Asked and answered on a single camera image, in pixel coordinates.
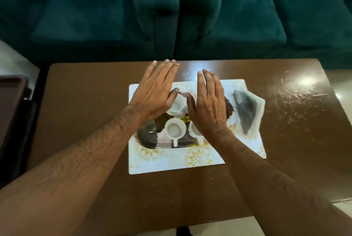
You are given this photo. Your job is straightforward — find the person's right hand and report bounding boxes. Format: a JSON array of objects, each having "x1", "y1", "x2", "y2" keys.
[{"x1": 186, "y1": 69, "x2": 235, "y2": 141}]

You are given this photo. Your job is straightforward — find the person's left hand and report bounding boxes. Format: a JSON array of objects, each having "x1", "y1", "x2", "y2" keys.
[{"x1": 128, "y1": 59, "x2": 180, "y2": 120}]

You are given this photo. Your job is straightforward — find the person's right forearm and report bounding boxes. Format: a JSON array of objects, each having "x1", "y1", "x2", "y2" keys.
[{"x1": 204, "y1": 128, "x2": 352, "y2": 236}]

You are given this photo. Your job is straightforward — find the person's left forearm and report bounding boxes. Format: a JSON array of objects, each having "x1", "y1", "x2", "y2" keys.
[{"x1": 0, "y1": 105, "x2": 150, "y2": 236}]

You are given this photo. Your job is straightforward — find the white cup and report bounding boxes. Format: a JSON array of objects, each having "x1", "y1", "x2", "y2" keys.
[
  {"x1": 188, "y1": 121, "x2": 206, "y2": 146},
  {"x1": 166, "y1": 91, "x2": 188, "y2": 116},
  {"x1": 164, "y1": 118, "x2": 188, "y2": 148}
]

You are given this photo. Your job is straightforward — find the dark grey folded item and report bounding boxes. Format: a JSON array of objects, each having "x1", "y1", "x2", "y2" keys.
[{"x1": 233, "y1": 90, "x2": 258, "y2": 134}]

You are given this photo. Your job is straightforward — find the dark patterned tray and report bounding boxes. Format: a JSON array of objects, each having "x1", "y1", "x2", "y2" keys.
[{"x1": 137, "y1": 97, "x2": 235, "y2": 150}]

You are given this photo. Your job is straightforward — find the white plastic bag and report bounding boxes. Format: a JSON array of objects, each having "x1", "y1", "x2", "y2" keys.
[{"x1": 232, "y1": 87, "x2": 266, "y2": 136}]

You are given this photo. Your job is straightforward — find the white floral placemat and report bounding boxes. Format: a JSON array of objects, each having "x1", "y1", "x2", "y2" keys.
[{"x1": 128, "y1": 79, "x2": 267, "y2": 175}]

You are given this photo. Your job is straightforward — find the teal velvet sofa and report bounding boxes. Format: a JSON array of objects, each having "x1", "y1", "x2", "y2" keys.
[
  {"x1": 176, "y1": 0, "x2": 352, "y2": 70},
  {"x1": 0, "y1": 0, "x2": 180, "y2": 64}
]

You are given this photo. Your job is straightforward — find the dark brown side furniture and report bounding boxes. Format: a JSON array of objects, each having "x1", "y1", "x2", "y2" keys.
[{"x1": 0, "y1": 75, "x2": 38, "y2": 189}]

